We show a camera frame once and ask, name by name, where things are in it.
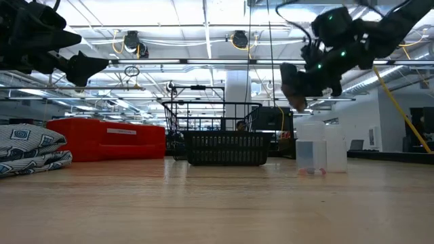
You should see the black plastic slotted bin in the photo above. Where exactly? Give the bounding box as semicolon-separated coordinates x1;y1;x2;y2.
182;131;273;167
277;137;297;159

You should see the brown bandage roll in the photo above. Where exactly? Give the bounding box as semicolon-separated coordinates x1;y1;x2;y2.
288;86;308;113

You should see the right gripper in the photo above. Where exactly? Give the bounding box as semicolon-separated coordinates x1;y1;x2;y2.
279;33;374;102

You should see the clear pill bottle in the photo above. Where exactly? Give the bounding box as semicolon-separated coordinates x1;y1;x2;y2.
295;121;328;176

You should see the black metal frame stand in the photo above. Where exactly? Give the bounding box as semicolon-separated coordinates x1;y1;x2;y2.
170;85;226;131

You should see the black monitor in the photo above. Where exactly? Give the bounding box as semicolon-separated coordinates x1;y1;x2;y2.
252;106;294;132

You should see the blue patterned striped cloth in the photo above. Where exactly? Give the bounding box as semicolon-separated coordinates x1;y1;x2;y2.
0;123;73;178

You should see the grey chair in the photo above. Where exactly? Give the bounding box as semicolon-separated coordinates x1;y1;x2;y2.
349;139;366;152

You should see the black ceiling cable reel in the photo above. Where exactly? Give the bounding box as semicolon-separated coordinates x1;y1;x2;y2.
231;30;250;50
123;30;151;59

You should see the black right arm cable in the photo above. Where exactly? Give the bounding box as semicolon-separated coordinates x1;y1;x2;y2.
274;0;313;47

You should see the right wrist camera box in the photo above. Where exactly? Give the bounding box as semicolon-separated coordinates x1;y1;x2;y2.
311;6;354;47

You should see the black wire basket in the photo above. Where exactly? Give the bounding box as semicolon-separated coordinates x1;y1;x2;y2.
161;100;263;161

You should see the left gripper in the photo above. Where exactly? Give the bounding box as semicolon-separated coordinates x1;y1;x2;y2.
0;0;109;87

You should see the red plastic box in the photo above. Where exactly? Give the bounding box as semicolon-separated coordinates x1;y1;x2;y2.
46;117;167;163

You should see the white opaque bottle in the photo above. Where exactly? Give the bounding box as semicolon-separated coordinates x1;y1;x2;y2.
323;124;349;174

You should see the yellow diagonal cable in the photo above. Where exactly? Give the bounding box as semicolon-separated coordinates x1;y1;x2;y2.
372;66;433;154

